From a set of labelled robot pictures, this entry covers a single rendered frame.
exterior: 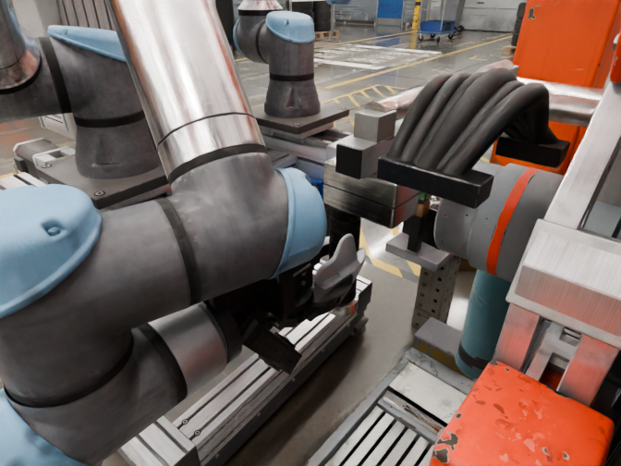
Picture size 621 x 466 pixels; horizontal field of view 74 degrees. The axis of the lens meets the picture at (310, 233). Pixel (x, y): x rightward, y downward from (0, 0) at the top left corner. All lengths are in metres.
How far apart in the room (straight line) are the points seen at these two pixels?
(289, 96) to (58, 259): 0.90
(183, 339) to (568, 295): 0.26
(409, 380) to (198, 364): 1.08
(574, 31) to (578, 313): 0.79
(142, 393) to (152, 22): 0.25
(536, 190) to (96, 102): 0.65
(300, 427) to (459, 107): 1.12
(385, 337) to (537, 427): 1.32
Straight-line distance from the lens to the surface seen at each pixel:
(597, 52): 1.01
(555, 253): 0.28
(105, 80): 0.77
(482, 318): 0.76
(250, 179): 0.28
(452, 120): 0.35
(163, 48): 0.31
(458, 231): 0.53
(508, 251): 0.51
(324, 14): 11.46
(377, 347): 1.55
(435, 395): 1.35
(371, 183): 0.40
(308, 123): 1.04
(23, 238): 0.24
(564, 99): 0.49
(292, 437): 1.32
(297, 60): 1.08
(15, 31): 0.69
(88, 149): 0.81
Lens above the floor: 1.10
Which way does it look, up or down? 31 degrees down
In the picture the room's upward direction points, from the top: straight up
